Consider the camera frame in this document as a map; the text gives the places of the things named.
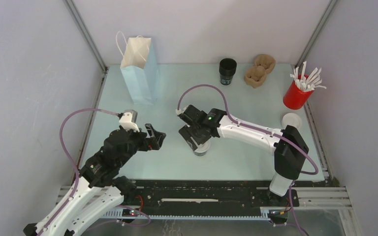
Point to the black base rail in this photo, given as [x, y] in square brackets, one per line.
[233, 200]

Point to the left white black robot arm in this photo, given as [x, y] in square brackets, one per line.
[98, 187]

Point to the white lid stack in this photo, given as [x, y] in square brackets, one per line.
[291, 119]

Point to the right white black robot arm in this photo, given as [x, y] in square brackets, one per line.
[286, 145]

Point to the brown pulp cup carrier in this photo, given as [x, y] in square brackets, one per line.
[257, 74]

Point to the white wrapped straws bundle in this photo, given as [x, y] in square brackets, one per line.
[309, 83]

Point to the red cup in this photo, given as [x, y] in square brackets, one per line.
[295, 98]

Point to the white cup lid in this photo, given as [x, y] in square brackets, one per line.
[204, 146]

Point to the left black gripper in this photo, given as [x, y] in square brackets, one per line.
[154, 143]

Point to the black paper cup stack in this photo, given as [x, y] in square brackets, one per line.
[227, 69]

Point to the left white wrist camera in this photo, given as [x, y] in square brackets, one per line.
[128, 120]

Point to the light blue paper bag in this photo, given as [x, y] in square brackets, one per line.
[139, 68]

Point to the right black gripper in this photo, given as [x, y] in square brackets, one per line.
[187, 131]

